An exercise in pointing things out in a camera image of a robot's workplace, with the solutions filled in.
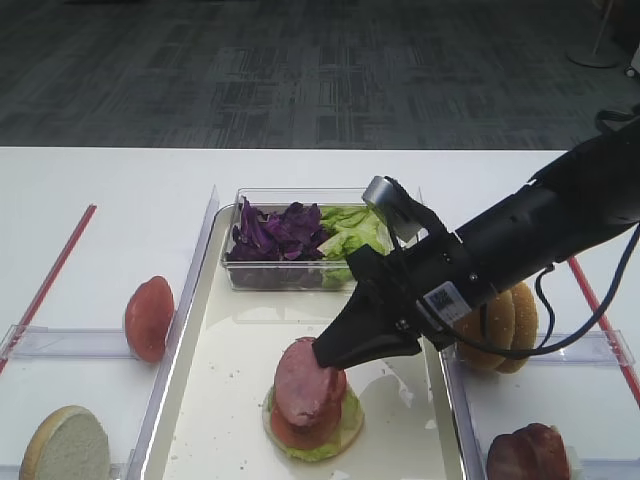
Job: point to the stack of meat slices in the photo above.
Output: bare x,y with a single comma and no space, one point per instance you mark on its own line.
535,452

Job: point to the left red rail strip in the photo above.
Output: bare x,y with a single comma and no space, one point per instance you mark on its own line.
15,332

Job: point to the green lettuce leaves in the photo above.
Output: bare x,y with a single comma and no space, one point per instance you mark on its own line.
349,228

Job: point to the red rail strip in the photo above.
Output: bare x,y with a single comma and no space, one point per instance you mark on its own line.
600,320
15,332

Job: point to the purple cabbage leaves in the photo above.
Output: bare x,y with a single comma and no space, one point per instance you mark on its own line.
292,235

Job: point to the clear plastic salad box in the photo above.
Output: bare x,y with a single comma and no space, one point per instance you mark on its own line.
318,275

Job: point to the bottom bun on tray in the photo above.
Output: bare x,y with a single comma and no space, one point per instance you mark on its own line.
350,435

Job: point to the silver metal tray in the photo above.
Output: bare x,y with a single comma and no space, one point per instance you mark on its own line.
212,427

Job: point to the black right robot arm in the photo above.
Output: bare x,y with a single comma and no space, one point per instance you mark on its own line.
586,197

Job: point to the clear upper right track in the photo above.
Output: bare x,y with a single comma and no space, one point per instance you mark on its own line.
596,348

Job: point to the clear left divider wall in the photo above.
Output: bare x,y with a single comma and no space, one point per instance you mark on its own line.
175,330

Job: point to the rear sesame bun top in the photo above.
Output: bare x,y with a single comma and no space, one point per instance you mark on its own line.
516,318

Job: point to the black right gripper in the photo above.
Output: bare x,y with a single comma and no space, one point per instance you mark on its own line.
413,292

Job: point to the right red rail strip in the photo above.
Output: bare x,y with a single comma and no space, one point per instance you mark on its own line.
600,320

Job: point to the tomato slices on bun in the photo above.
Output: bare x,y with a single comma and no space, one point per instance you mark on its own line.
321,439

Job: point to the white floor stand base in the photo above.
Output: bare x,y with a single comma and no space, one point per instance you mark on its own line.
600,54

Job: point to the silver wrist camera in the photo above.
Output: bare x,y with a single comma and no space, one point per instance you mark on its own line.
393,206

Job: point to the pink meat patty slice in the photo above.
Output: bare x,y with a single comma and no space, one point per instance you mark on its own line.
302,387

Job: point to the upright bun half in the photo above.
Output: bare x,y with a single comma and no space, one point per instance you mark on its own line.
70,443

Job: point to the lettuce on bun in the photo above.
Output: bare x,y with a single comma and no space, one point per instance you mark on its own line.
350,410

